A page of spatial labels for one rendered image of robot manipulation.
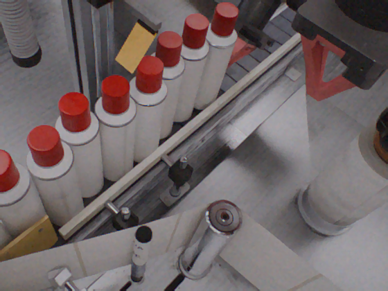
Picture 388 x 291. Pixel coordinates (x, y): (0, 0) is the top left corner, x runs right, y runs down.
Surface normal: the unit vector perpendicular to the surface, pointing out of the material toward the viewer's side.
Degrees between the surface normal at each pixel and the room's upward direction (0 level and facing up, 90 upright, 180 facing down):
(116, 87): 3
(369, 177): 90
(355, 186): 91
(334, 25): 1
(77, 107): 2
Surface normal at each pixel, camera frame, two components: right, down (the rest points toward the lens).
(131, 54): -0.45, 0.08
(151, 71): 0.10, -0.56
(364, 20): -0.59, 0.65
